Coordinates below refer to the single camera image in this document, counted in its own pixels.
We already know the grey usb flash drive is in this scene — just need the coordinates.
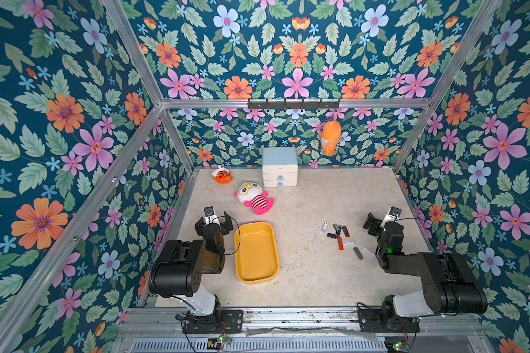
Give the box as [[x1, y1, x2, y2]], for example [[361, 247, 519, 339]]
[[353, 247, 364, 260]]

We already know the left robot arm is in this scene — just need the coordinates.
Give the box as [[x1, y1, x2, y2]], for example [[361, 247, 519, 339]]
[[148, 207, 233, 319]]

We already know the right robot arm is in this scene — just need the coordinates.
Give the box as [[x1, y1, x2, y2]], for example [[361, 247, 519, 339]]
[[363, 207, 488, 322]]

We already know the dark red usb flash drive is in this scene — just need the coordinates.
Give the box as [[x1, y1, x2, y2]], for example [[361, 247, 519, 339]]
[[342, 226, 350, 238]]

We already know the yellow plastic storage box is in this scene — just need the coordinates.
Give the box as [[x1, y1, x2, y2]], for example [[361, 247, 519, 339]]
[[234, 222, 280, 284]]

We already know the white pink plush toy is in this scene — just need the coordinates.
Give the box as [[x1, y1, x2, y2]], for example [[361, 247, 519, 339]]
[[235, 182, 275, 216]]

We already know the small orange tiger toy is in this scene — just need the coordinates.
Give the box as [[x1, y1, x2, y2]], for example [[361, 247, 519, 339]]
[[211, 167, 233, 185]]

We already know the white blue mini drawer cabinet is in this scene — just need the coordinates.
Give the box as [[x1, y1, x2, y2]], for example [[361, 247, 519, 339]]
[[262, 147, 298, 188]]

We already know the orange hanging plush toy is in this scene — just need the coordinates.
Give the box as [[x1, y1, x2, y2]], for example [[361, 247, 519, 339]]
[[320, 121, 342, 157]]

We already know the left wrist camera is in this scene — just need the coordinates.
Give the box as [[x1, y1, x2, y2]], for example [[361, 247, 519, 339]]
[[204, 206, 217, 223]]

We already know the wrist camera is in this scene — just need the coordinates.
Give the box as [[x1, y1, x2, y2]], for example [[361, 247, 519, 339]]
[[204, 206, 217, 223], [385, 207, 402, 222]]

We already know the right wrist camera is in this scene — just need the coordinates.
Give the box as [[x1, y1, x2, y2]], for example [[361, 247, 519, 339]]
[[385, 207, 402, 222]]

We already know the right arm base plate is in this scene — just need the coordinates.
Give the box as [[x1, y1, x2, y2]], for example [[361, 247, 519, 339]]
[[357, 303, 420, 334]]

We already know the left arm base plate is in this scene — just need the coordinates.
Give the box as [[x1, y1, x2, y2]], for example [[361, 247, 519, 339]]
[[176, 310, 244, 334]]

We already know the black wall hook rail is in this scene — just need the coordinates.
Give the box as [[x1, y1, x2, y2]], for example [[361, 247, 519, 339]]
[[247, 99, 341, 110]]

